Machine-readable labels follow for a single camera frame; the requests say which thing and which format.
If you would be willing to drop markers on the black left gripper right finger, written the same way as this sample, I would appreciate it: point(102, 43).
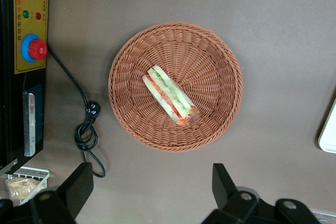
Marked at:
point(228, 200)

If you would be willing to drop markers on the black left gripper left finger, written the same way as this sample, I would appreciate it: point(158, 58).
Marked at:
point(71, 197)

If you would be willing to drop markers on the sandwich with lettuce and tomato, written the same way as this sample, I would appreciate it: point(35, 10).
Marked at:
point(168, 95)

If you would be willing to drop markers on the beige plastic tray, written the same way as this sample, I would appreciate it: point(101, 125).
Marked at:
point(329, 134)

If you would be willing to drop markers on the brown wicker basket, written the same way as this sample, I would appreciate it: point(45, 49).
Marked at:
point(210, 64)

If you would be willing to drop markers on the bagged rice cracker snack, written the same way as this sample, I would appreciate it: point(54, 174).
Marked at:
point(21, 188)

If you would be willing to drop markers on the yellow emergency stop box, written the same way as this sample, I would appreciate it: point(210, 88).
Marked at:
point(8, 77)

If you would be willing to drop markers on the red emergency stop button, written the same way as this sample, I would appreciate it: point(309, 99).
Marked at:
point(35, 48)

